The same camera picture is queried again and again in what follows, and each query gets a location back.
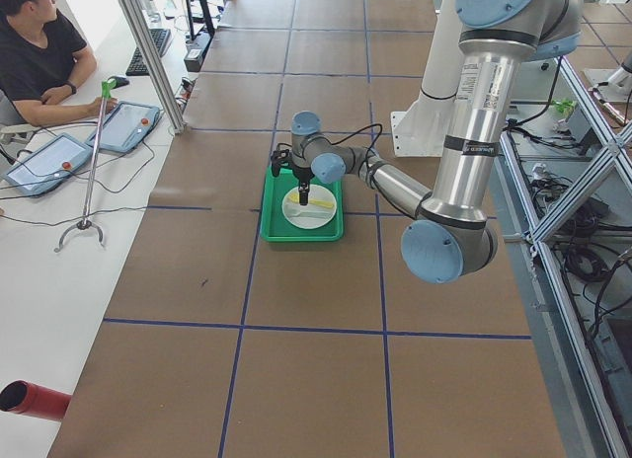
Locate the working black gripper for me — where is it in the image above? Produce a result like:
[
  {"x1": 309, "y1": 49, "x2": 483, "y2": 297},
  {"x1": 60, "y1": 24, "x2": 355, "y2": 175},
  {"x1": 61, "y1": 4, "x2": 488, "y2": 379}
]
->
[{"x1": 291, "y1": 164, "x2": 312, "y2": 205}]

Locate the yellow plastic spoon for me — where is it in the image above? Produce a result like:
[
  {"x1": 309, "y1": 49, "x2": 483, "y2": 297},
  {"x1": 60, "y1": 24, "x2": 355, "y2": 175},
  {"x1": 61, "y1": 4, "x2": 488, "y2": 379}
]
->
[{"x1": 288, "y1": 193, "x2": 335, "y2": 209}]

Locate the working silver robot arm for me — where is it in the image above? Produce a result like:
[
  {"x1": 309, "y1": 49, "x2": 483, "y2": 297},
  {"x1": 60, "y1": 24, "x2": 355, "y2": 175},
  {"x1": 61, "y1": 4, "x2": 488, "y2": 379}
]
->
[{"x1": 271, "y1": 0, "x2": 584, "y2": 283}]

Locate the white round plate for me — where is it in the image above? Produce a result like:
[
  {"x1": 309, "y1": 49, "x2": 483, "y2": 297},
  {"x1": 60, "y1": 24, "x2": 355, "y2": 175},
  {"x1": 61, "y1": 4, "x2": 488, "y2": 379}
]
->
[{"x1": 281, "y1": 185, "x2": 338, "y2": 230}]

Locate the white plastic fork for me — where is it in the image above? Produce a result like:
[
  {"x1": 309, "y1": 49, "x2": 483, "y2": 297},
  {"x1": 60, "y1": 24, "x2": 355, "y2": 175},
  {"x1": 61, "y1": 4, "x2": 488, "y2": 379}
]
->
[{"x1": 286, "y1": 209, "x2": 336, "y2": 219}]

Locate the green plastic tray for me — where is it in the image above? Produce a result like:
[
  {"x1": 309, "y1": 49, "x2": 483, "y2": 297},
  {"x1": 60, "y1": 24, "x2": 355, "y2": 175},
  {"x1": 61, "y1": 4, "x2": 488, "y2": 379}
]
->
[{"x1": 261, "y1": 169, "x2": 344, "y2": 243}]

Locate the far blue teach pendant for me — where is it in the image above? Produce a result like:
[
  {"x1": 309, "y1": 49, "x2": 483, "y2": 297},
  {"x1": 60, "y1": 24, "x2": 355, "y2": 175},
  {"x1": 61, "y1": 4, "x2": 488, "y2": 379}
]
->
[{"x1": 100, "y1": 101, "x2": 160, "y2": 154}]

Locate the blue teach pendant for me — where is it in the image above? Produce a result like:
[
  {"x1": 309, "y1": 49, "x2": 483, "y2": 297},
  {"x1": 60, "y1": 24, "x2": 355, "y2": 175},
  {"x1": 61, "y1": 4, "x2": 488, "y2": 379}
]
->
[
  {"x1": 2, "y1": 133, "x2": 92, "y2": 196},
  {"x1": 100, "y1": 101, "x2": 160, "y2": 154}
]

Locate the black keyboard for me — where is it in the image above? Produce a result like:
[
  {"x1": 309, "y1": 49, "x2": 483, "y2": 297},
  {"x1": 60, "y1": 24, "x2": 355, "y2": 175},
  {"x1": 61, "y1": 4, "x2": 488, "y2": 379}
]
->
[{"x1": 124, "y1": 28, "x2": 173, "y2": 78}]

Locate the black computer mouse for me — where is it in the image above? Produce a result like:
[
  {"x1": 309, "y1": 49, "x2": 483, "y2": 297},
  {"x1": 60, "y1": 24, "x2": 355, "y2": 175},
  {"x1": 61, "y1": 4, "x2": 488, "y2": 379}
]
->
[{"x1": 108, "y1": 75, "x2": 129, "y2": 89}]

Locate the near blue teach pendant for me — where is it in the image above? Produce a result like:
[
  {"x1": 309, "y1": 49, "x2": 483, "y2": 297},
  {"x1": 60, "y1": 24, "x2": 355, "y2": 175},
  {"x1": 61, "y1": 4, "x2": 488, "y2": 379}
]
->
[{"x1": 2, "y1": 133, "x2": 92, "y2": 196}]

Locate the seated person black shirt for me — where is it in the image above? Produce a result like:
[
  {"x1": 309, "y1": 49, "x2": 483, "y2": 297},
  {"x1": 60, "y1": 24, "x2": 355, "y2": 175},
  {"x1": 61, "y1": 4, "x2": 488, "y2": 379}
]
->
[{"x1": 1, "y1": 0, "x2": 102, "y2": 126}]

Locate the red cylinder tube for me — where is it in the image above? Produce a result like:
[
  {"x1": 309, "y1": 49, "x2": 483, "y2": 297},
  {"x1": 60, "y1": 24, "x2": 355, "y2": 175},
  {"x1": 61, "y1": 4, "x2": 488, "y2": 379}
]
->
[{"x1": 1, "y1": 380, "x2": 72, "y2": 421}]

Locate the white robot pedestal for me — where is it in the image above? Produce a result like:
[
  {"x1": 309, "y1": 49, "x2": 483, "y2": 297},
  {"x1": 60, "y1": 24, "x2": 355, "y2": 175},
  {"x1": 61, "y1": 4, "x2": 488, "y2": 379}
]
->
[{"x1": 391, "y1": 0, "x2": 464, "y2": 157}]

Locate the aluminium frame post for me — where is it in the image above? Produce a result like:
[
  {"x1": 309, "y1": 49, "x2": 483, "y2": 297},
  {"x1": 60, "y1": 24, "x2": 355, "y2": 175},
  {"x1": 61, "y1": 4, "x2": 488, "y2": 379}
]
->
[{"x1": 118, "y1": 0, "x2": 186, "y2": 134}]

